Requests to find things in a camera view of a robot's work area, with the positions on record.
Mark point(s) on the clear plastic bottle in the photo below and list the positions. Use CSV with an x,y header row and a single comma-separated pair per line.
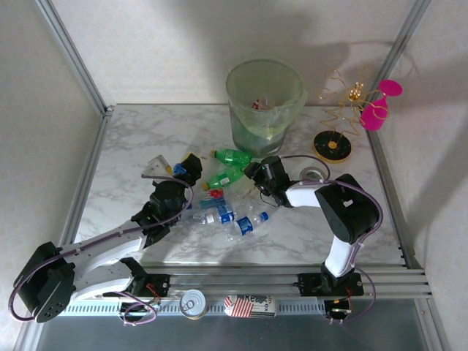
x,y
246,208

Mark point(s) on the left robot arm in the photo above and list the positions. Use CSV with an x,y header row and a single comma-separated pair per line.
x,y
109,241

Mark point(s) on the silver tin can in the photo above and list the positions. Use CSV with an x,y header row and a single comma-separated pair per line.
x,y
192,303

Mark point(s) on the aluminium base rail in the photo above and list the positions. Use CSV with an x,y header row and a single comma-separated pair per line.
x,y
237,281

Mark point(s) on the mesh bin with green liner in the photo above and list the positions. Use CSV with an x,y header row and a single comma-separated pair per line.
x,y
248,139

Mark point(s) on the aluminium frame post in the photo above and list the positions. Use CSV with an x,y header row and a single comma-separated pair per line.
x,y
407,33
75,58

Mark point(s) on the red and yellow carton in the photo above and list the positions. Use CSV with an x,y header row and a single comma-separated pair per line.
x,y
255,105

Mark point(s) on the striped small box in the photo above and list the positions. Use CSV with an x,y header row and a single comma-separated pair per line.
x,y
252,307

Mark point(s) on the aluminium table edge rail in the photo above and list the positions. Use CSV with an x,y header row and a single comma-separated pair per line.
x,y
87,172
393,197

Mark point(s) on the green plastic bottle with label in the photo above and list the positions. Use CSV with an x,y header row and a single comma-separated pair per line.
x,y
225,177

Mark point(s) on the clear square bottle red cap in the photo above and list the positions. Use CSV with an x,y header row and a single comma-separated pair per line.
x,y
217,192

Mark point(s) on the pink plastic wine glass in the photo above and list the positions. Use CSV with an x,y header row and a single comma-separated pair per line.
x,y
373,117

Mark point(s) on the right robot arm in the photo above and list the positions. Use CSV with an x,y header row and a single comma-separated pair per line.
x,y
347,212

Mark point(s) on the blue label bottle white cap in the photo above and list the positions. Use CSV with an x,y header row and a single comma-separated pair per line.
x,y
225,214

